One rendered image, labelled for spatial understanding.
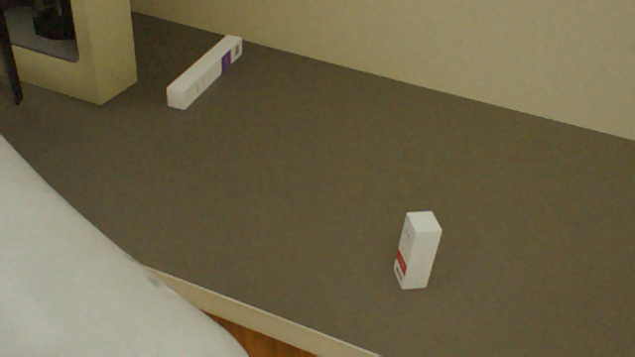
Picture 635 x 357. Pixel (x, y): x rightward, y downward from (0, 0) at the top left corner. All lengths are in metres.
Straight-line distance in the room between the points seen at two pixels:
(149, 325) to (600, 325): 0.68
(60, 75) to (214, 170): 0.36
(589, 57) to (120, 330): 1.11
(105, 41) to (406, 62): 0.60
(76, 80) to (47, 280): 0.88
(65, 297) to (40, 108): 0.89
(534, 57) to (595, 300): 0.55
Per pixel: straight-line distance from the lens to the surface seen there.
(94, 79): 1.12
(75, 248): 0.31
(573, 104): 1.30
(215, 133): 1.05
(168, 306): 0.28
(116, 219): 0.88
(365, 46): 1.32
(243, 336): 0.85
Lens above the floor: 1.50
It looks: 36 degrees down
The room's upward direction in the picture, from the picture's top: 7 degrees clockwise
